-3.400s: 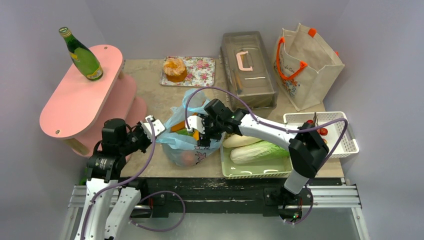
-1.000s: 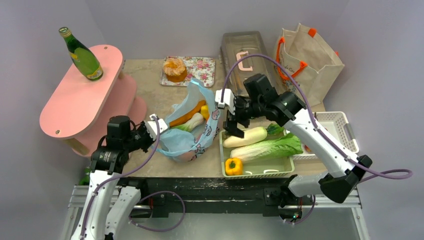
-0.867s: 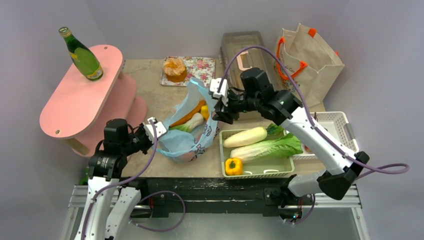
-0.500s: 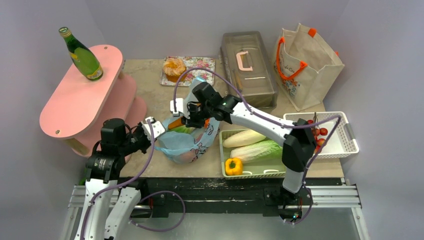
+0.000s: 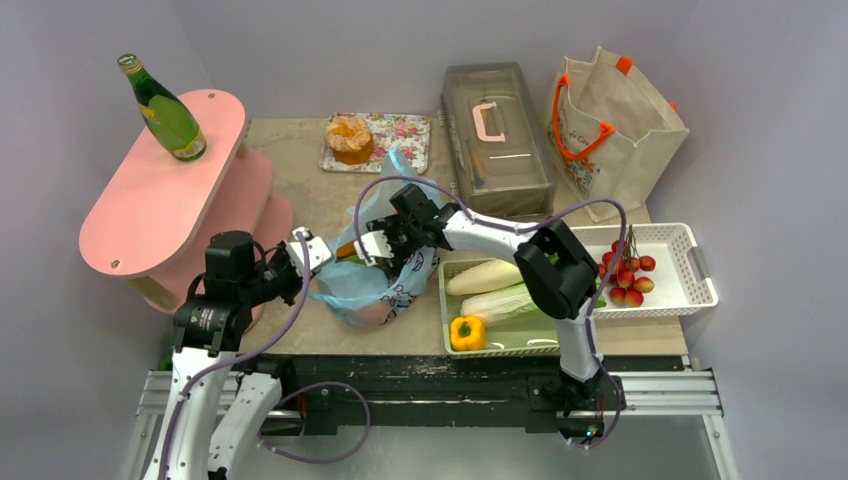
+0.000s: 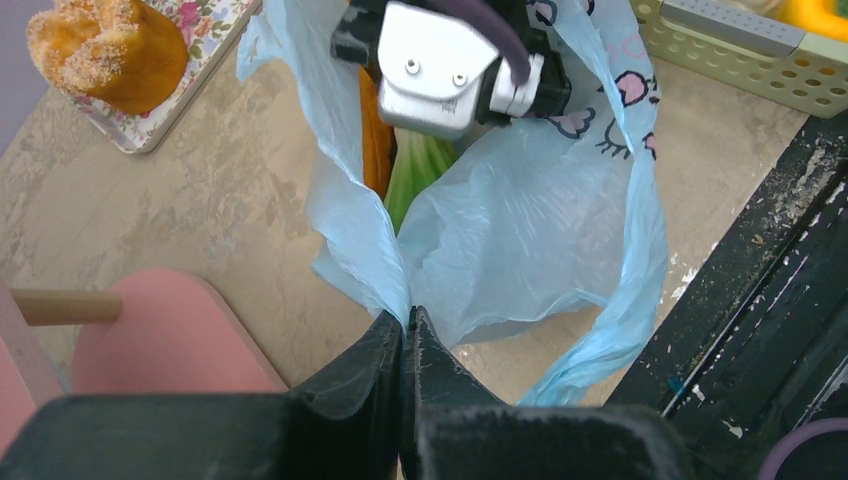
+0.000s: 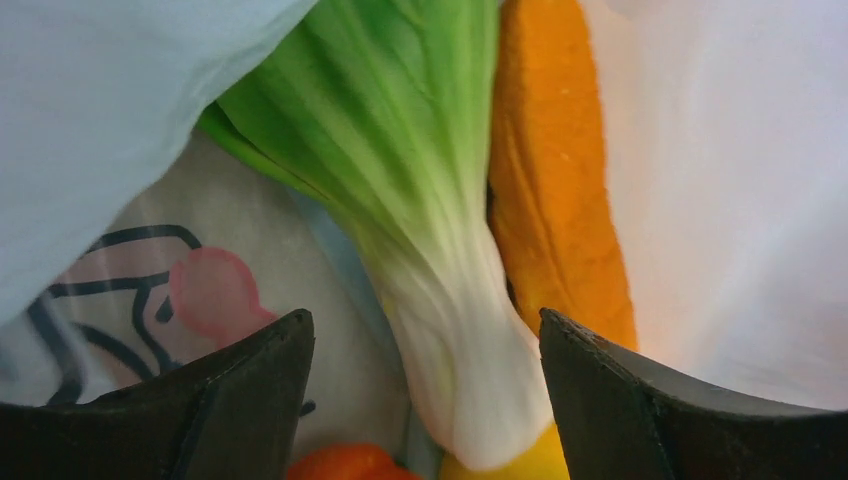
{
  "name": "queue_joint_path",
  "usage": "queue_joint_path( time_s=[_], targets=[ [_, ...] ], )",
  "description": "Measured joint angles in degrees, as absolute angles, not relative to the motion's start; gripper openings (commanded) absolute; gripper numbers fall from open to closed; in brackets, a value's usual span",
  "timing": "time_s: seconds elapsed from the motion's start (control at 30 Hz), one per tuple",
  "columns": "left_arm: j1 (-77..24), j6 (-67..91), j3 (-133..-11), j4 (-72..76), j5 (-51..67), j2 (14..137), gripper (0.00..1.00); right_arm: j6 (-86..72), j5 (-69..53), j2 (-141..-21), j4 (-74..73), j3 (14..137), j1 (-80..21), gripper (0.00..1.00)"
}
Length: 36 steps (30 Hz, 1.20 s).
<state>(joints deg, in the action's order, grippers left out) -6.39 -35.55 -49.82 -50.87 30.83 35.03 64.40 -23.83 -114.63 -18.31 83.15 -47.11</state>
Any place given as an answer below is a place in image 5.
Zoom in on blue printed plastic bag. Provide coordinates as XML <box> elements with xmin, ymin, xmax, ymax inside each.
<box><xmin>308</xmin><ymin>149</ymin><xmax>441</xmax><ymax>328</ymax></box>

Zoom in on white daikon radish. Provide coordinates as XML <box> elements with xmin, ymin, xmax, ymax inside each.
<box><xmin>445</xmin><ymin>260</ymin><xmax>523</xmax><ymax>296</ymax></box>

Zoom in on yellow bell pepper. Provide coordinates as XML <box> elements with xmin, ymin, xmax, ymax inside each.
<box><xmin>449</xmin><ymin>316</ymin><xmax>486</xmax><ymax>351</ymax></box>

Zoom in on napa cabbage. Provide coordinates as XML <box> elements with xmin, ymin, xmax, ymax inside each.
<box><xmin>460</xmin><ymin>281</ymin><xmax>607</xmax><ymax>326</ymax></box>

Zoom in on beige tote bag orange handles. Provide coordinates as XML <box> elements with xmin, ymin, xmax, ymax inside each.
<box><xmin>542</xmin><ymin>47</ymin><xmax>690</xmax><ymax>222</ymax></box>

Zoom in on red cherry bunch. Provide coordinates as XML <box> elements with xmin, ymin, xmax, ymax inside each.
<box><xmin>598</xmin><ymin>225</ymin><xmax>657</xmax><ymax>308</ymax></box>

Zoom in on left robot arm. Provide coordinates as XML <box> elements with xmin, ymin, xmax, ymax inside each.
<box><xmin>143</xmin><ymin>227</ymin><xmax>332</xmax><ymax>479</ymax></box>

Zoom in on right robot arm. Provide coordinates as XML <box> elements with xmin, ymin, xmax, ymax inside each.
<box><xmin>353</xmin><ymin>178</ymin><xmax>603</xmax><ymax>410</ymax></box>

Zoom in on orange fruit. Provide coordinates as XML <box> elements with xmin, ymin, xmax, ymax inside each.
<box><xmin>336</xmin><ymin>241</ymin><xmax>358</xmax><ymax>260</ymax></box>

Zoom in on floral tray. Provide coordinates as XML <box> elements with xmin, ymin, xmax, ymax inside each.
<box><xmin>318</xmin><ymin>112</ymin><xmax>431</xmax><ymax>174</ymax></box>

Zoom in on grey transparent lidded box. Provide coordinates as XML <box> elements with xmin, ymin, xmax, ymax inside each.
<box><xmin>441</xmin><ymin>62</ymin><xmax>557</xmax><ymax>219</ymax></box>

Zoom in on orange bundt cake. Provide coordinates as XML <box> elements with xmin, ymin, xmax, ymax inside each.
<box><xmin>325</xmin><ymin>116</ymin><xmax>375</xmax><ymax>165</ymax></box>

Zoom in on pink two-tier shelf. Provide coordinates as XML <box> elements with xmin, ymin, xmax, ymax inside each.
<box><xmin>79</xmin><ymin>89</ymin><xmax>294</xmax><ymax>313</ymax></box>

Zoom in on green plastic basket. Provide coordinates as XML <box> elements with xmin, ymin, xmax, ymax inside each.
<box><xmin>438</xmin><ymin>258</ymin><xmax>559</xmax><ymax>359</ymax></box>

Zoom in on green glass bottle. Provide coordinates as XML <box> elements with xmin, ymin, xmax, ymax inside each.
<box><xmin>117</xmin><ymin>54</ymin><xmax>207</xmax><ymax>162</ymax></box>

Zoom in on white plastic basket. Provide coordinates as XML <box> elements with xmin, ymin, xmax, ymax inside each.
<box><xmin>594</xmin><ymin>223</ymin><xmax>718</xmax><ymax>320</ymax></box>

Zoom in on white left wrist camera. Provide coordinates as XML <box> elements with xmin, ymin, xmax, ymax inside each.
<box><xmin>285</xmin><ymin>227</ymin><xmax>335</xmax><ymax>277</ymax></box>

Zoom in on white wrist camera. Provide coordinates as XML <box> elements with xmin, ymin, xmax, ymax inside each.
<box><xmin>353</xmin><ymin>231</ymin><xmax>394</xmax><ymax>266</ymax></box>
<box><xmin>285</xmin><ymin>227</ymin><xmax>335</xmax><ymax>277</ymax></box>

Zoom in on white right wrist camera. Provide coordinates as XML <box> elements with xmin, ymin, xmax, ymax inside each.
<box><xmin>353</xmin><ymin>231</ymin><xmax>394</xmax><ymax>266</ymax></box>

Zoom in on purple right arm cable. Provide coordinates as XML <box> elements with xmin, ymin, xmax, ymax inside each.
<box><xmin>352</xmin><ymin>175</ymin><xmax>629</xmax><ymax>372</ymax></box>

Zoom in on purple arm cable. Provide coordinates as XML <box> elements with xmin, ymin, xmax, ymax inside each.
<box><xmin>158</xmin><ymin>228</ymin><xmax>313</xmax><ymax>480</ymax></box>
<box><xmin>352</xmin><ymin>175</ymin><xmax>629</xmax><ymax>372</ymax></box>

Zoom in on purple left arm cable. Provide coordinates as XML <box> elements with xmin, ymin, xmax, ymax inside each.
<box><xmin>158</xmin><ymin>228</ymin><xmax>313</xmax><ymax>480</ymax></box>

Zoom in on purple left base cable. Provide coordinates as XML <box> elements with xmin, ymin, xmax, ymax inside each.
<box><xmin>258</xmin><ymin>381</ymin><xmax>372</xmax><ymax>465</ymax></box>

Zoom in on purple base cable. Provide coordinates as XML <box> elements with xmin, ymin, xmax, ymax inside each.
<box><xmin>258</xmin><ymin>381</ymin><xmax>372</xmax><ymax>465</ymax></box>
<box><xmin>566</xmin><ymin>370</ymin><xmax>627</xmax><ymax>453</ymax></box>

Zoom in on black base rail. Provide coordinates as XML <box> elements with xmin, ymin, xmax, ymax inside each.
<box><xmin>242</xmin><ymin>354</ymin><xmax>683</xmax><ymax>440</ymax></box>

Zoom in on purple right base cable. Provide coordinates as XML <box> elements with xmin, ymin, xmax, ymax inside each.
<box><xmin>566</xmin><ymin>370</ymin><xmax>627</xmax><ymax>453</ymax></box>

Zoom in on aluminium frame rail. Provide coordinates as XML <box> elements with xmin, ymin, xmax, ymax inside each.
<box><xmin>135</xmin><ymin>357</ymin><xmax>725</xmax><ymax>419</ymax></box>

